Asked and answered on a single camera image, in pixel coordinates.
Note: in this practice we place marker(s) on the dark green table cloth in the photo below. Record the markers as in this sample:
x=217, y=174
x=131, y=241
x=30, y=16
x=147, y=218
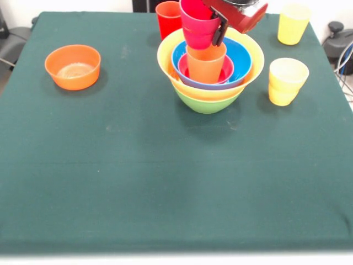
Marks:
x=193, y=179

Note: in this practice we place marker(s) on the pink cup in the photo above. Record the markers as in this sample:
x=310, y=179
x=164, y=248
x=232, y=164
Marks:
x=197, y=30

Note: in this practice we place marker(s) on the small orange bowl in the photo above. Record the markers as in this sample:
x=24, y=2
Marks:
x=71, y=81

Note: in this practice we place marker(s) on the pink bowl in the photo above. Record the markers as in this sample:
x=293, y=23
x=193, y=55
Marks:
x=227, y=71

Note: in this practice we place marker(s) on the green bowl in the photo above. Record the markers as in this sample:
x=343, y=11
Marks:
x=208, y=106

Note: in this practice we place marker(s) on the large yellow-orange bowl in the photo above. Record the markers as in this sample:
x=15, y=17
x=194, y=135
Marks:
x=209, y=95

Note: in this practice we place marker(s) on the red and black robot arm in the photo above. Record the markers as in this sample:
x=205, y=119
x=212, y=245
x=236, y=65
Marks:
x=237, y=2

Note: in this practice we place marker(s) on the amber yellow cup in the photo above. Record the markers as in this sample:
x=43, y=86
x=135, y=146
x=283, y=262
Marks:
x=286, y=82

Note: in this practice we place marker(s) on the blue bowl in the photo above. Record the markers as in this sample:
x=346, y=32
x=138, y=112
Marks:
x=242, y=63

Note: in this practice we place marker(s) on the orange cup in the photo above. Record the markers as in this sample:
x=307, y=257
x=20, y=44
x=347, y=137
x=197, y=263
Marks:
x=205, y=69

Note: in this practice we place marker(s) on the bright yellow cup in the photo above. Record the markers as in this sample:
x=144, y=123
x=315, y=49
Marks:
x=292, y=30

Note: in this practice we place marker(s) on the red cup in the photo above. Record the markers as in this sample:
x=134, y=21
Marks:
x=168, y=22

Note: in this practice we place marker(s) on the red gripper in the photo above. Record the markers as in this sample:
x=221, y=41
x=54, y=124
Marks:
x=242, y=23

